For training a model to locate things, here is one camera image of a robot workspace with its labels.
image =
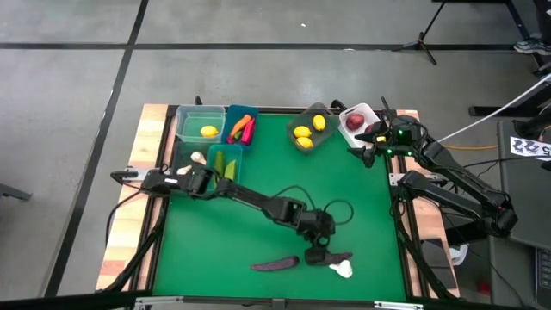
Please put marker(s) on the white paper tag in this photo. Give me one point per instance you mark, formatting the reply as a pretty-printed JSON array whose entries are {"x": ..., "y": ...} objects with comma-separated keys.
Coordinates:
[{"x": 529, "y": 147}]

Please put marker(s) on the teal plastic bin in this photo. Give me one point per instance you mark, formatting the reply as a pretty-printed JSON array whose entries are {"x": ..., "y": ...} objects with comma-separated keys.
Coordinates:
[{"x": 236, "y": 150}]

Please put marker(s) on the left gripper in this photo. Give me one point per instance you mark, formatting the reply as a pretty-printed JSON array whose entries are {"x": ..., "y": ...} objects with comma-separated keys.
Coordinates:
[{"x": 318, "y": 224}]

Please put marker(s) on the grey cart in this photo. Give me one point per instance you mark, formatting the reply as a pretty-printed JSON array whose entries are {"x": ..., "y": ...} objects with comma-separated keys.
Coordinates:
[{"x": 525, "y": 194}]

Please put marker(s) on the black tripod stand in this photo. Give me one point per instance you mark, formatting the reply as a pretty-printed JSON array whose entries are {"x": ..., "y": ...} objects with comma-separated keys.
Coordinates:
[{"x": 419, "y": 43}]

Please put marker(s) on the small white object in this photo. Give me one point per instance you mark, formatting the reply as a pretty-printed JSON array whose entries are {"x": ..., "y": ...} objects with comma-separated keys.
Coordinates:
[{"x": 460, "y": 254}]

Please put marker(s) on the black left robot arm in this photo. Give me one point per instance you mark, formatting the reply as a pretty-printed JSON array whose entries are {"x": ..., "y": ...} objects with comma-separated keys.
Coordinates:
[{"x": 254, "y": 199}]

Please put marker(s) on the red chili pepper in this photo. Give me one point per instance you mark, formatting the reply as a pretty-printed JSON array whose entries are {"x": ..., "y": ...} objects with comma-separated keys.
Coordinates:
[{"x": 249, "y": 131}]

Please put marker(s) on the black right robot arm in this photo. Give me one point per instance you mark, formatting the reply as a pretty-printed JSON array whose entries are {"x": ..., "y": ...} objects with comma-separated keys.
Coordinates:
[{"x": 456, "y": 200}]

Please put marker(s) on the small green pepper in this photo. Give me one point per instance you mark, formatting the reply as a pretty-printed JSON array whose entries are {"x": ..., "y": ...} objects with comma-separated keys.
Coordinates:
[{"x": 237, "y": 135}]

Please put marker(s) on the beige garlic bulb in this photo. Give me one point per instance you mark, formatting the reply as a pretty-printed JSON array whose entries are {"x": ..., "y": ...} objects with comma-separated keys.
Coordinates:
[
  {"x": 184, "y": 169},
  {"x": 198, "y": 157}
]

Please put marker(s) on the black table frame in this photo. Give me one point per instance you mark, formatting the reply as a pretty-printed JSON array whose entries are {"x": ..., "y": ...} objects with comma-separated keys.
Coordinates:
[{"x": 275, "y": 110}]

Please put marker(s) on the red yellow apple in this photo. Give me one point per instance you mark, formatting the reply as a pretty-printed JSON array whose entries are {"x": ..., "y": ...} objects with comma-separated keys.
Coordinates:
[{"x": 354, "y": 122}]

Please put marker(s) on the yellow-green cucumber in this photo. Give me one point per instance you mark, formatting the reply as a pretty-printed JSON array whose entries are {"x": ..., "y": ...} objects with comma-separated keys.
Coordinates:
[{"x": 230, "y": 171}]

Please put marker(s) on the blue plastic bin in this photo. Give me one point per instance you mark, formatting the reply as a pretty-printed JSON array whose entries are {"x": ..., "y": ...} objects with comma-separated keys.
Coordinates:
[{"x": 232, "y": 112}]

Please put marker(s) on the white garlic bulb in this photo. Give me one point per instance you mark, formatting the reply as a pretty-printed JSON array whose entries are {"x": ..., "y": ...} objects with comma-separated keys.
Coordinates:
[{"x": 343, "y": 269}]

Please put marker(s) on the purple eggplant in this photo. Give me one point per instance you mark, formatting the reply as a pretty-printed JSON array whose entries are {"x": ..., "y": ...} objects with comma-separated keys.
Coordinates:
[
  {"x": 340, "y": 257},
  {"x": 275, "y": 264}
]

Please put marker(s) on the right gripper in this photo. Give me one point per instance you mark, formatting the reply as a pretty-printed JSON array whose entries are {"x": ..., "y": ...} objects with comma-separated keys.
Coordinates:
[{"x": 389, "y": 138}]

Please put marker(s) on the grey translucent bin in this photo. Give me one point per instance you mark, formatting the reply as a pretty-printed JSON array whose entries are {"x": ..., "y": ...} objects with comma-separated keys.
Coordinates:
[{"x": 327, "y": 138}]

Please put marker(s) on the black chair leg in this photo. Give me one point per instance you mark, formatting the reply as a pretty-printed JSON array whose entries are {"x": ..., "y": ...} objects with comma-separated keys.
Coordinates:
[{"x": 15, "y": 192}]

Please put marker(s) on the silver camera mount bar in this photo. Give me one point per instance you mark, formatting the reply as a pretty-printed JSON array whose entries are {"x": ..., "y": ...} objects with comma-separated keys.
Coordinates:
[{"x": 277, "y": 302}]

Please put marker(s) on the yellow lemon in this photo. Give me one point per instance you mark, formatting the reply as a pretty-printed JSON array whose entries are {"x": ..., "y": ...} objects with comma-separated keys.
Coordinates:
[
  {"x": 319, "y": 122},
  {"x": 302, "y": 132},
  {"x": 209, "y": 132},
  {"x": 305, "y": 143}
]

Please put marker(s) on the clear plastic bin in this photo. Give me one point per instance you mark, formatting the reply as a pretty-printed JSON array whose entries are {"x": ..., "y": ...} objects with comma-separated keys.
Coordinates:
[{"x": 193, "y": 118}]

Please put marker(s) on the orange-red carrot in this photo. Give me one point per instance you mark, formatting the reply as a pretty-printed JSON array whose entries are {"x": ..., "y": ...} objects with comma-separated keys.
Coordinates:
[{"x": 240, "y": 125}]

